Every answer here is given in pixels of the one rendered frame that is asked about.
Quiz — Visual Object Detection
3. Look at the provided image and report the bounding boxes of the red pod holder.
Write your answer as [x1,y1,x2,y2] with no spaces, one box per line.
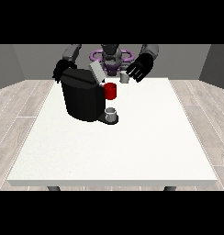
[104,82,118,101]

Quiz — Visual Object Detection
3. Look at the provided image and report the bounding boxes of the black coffee machine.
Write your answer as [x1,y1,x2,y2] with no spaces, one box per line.
[60,68,119,125]

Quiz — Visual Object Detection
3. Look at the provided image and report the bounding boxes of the small grey coffee pod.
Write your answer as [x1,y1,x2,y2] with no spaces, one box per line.
[119,71,130,84]

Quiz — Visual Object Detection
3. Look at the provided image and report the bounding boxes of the pale grey machine lid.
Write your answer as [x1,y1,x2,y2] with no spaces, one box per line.
[88,60,106,84]

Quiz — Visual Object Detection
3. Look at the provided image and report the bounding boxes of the small grey cup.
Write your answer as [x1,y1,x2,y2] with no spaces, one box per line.
[105,107,118,122]

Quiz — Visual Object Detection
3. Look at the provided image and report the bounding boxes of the grey robot trunk purple rings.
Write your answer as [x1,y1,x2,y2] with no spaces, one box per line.
[89,44,135,76]

